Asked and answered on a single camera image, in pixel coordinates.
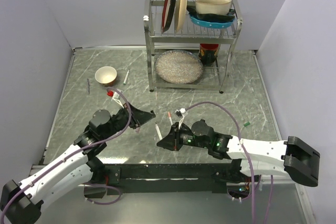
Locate purple cable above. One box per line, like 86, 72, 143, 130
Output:
0, 86, 132, 216
183, 101, 274, 224

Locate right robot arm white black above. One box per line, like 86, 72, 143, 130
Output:
157, 120, 320, 187

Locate purple thin pen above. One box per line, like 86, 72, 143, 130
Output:
87, 79, 90, 94

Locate red black plate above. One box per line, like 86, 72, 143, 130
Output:
161, 0, 176, 33

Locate white marker black tip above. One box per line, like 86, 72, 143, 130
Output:
155, 123, 162, 140

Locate black dish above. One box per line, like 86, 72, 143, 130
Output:
186, 6, 235, 23

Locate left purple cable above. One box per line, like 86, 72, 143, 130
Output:
0, 86, 132, 216

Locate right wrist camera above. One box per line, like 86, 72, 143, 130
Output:
175, 108, 187, 118

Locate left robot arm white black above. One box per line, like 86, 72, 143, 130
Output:
1, 105, 155, 223

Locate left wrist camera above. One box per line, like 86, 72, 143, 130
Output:
107, 89, 122, 106

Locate red black mug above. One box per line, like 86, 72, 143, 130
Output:
198, 44, 219, 66

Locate steel dish rack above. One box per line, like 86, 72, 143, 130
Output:
143, 0, 243, 94

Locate blue dotted dish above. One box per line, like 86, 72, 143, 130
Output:
190, 15, 235, 29

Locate cream ceramic bowl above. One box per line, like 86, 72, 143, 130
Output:
195, 0, 232, 15

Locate green tipped white pen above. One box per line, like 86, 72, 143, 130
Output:
123, 69, 130, 86

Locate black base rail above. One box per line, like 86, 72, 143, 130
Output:
89, 161, 251, 194

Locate beige plate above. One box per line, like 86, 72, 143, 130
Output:
174, 0, 187, 34

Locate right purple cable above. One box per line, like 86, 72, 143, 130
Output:
183, 101, 274, 224

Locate white pen orange cap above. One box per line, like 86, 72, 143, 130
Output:
167, 112, 173, 125

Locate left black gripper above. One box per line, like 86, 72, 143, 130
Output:
101, 101, 155, 140

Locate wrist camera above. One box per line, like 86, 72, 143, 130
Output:
107, 89, 122, 106
175, 108, 187, 118

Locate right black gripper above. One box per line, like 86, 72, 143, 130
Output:
157, 122, 209, 151

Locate small cream bowl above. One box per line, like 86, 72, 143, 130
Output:
95, 66, 118, 87

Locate speckled grey plate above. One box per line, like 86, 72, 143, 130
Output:
154, 50, 204, 84

